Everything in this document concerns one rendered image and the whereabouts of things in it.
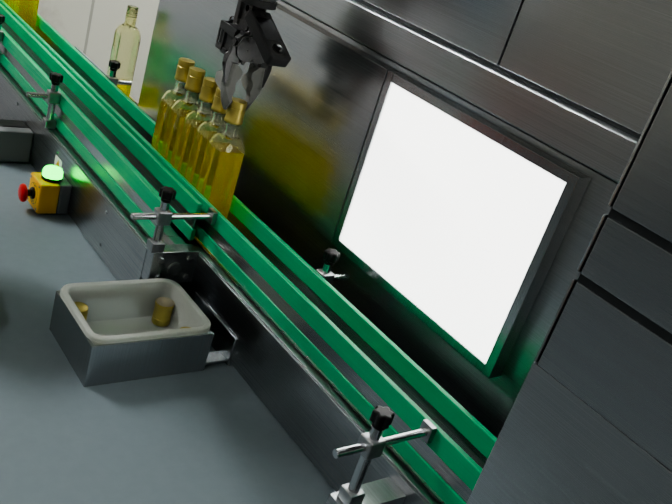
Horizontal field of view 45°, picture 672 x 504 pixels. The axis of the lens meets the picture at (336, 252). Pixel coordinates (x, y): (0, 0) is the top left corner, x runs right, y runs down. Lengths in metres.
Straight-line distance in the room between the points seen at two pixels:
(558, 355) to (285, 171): 0.98
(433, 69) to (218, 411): 0.67
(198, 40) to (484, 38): 0.90
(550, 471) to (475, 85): 0.69
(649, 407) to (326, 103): 0.99
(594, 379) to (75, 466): 0.76
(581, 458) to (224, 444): 0.70
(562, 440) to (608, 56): 0.59
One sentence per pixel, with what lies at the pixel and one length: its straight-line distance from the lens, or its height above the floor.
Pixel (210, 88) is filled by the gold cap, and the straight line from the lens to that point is 1.65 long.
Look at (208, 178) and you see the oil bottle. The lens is 1.59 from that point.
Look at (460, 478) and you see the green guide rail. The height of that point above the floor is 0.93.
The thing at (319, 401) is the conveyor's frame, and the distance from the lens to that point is 1.29.
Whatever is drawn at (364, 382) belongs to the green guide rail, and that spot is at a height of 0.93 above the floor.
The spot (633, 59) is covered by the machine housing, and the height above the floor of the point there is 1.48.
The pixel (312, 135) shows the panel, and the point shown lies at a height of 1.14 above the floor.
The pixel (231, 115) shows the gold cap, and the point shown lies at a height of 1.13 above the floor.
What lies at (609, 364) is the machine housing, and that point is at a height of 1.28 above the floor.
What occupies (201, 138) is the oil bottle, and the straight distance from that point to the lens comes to 1.63.
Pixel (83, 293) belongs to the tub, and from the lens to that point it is 1.47.
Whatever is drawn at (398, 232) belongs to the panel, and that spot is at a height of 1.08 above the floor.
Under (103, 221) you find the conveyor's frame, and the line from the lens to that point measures 1.72.
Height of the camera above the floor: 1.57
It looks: 23 degrees down
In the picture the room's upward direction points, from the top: 18 degrees clockwise
